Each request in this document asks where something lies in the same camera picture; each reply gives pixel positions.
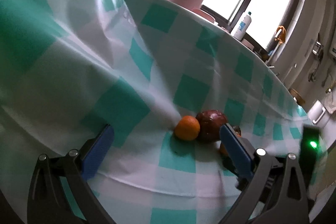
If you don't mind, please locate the large orange mandarin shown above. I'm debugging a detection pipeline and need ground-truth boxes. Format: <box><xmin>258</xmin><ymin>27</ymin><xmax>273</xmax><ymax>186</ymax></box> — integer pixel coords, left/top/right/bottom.
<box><xmin>173</xmin><ymin>115</ymin><xmax>201</xmax><ymax>141</ymax></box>

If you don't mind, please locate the teal checkered tablecloth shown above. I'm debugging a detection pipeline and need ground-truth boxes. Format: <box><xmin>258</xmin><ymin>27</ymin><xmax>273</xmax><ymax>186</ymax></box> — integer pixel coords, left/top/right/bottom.
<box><xmin>1</xmin><ymin>0</ymin><xmax>310</xmax><ymax>223</ymax></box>

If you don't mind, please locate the dark purple apple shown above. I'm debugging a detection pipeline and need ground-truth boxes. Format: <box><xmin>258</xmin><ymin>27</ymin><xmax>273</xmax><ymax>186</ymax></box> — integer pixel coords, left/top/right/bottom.
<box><xmin>195</xmin><ymin>110</ymin><xmax>228</xmax><ymax>144</ymax></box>

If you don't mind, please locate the white lotion bottle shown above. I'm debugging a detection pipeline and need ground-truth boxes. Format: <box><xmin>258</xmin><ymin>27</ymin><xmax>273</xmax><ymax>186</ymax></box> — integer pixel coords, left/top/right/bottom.
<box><xmin>231</xmin><ymin>11</ymin><xmax>252</xmax><ymax>41</ymax></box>

